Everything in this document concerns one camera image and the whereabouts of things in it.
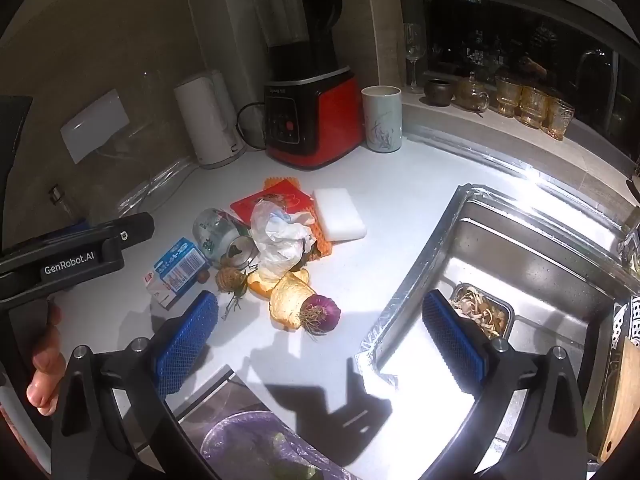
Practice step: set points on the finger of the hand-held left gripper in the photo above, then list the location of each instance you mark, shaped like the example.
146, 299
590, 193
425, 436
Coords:
122, 234

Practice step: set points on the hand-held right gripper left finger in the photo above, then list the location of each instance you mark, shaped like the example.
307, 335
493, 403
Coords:
185, 345

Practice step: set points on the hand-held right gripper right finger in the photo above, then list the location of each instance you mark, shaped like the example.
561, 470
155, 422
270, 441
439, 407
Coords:
455, 345

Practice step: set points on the blue and white carton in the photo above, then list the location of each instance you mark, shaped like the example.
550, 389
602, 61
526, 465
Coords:
177, 265

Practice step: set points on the small brown nut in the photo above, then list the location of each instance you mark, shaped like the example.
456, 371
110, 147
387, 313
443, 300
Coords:
202, 276

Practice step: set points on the beige root bulb with stems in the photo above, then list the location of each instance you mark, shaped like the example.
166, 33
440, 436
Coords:
230, 280

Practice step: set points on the clear glass jar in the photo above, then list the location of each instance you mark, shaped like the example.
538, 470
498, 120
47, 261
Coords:
215, 232

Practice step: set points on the small orange peel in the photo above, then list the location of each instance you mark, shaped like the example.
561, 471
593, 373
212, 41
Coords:
260, 286

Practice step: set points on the trash bin with purple bag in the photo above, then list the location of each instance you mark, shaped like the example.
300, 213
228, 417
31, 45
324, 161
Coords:
240, 440

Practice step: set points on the large pale orange peel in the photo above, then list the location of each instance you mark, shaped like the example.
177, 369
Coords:
287, 300

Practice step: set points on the red onion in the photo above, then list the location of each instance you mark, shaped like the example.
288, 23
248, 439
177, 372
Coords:
322, 312

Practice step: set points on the white plastic bag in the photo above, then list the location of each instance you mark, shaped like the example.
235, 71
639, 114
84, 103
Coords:
275, 240

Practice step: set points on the orange foam fruit net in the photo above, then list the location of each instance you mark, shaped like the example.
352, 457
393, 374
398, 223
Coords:
324, 247

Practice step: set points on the red snack packet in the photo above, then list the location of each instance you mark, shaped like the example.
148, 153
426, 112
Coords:
285, 195

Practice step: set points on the person's left hand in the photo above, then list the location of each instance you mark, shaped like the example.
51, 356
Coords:
45, 360

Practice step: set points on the sink strainer with scraps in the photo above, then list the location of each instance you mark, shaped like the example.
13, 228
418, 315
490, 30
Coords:
480, 305

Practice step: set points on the glass bottle with dark cap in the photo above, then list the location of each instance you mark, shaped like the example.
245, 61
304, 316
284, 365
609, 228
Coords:
62, 200

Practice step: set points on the stainless steel sink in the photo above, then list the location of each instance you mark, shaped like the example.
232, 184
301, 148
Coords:
500, 260

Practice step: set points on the white electric kettle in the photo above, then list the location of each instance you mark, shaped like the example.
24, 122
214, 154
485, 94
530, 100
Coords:
205, 120

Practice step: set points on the white sponge block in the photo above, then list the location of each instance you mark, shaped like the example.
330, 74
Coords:
340, 215

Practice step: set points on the wooden cutting board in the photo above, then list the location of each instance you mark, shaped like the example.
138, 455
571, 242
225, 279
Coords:
620, 400

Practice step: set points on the perforated metal steamer tray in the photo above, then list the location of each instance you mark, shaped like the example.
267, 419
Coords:
631, 320

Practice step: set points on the chrome faucet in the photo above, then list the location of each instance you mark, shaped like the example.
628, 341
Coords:
629, 245

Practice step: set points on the red and black blender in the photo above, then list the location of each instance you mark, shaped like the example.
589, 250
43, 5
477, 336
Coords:
320, 110

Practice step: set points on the white ceramic cup with print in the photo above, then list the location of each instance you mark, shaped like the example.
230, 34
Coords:
381, 120

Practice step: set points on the amber drinking glass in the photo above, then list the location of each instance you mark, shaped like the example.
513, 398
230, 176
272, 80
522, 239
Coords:
534, 107
560, 120
508, 97

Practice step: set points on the glass teapot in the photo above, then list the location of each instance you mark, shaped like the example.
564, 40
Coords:
471, 94

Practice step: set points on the dark tea cup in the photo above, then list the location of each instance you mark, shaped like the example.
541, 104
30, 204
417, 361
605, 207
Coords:
438, 92

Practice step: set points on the clear wine glass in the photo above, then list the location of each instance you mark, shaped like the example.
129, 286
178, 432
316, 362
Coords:
413, 50

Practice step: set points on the dark window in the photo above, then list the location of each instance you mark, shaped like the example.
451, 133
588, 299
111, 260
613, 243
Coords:
500, 35

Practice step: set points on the white wall socket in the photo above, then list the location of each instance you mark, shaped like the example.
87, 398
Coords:
95, 125

